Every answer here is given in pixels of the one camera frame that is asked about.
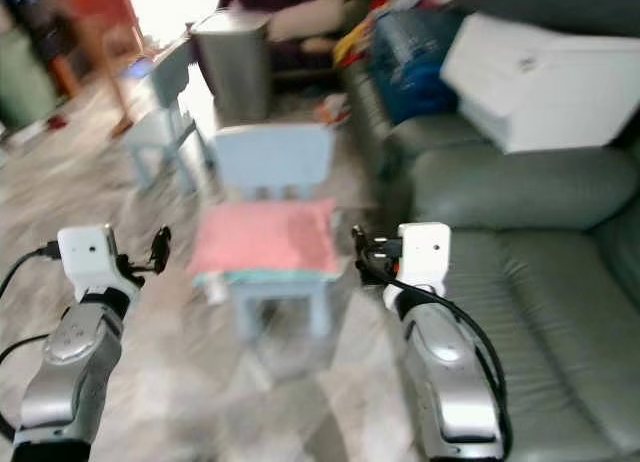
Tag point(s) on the pink fluffy pillow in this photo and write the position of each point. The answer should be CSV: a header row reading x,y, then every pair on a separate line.
x,y
265,240

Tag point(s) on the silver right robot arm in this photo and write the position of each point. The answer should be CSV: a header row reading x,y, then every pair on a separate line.
x,y
450,382

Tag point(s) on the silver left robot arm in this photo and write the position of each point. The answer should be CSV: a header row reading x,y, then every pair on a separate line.
x,y
70,382

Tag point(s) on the grey-green leather sofa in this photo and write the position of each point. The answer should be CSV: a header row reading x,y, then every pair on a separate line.
x,y
530,197
365,112

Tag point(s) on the light blue child chair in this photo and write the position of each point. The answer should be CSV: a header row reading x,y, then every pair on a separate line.
x,y
275,157

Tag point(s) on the small pale blue table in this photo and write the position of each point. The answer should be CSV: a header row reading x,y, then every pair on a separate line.
x,y
168,112

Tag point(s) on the red white floor litter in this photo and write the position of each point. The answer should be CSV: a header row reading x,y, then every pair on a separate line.
x,y
332,108

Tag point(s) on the grey trash bin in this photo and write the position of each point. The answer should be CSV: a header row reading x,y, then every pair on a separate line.
x,y
232,67

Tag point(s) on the yellow cloth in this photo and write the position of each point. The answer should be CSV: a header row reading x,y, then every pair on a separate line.
x,y
350,44

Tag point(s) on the green container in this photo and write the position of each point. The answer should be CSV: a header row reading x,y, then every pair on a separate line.
x,y
25,82

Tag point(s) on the white plastic box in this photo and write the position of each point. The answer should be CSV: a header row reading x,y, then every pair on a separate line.
x,y
540,82

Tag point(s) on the beige cushion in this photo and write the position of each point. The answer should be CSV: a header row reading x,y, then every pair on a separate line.
x,y
310,22

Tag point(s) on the orange wooden chair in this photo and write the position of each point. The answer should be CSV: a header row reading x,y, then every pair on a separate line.
x,y
100,12

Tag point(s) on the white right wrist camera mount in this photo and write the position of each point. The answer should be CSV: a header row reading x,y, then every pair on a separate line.
x,y
425,252

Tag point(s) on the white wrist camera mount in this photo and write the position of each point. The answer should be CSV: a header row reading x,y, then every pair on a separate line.
x,y
88,254
425,252

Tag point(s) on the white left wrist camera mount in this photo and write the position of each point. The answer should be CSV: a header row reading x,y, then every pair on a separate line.
x,y
88,254

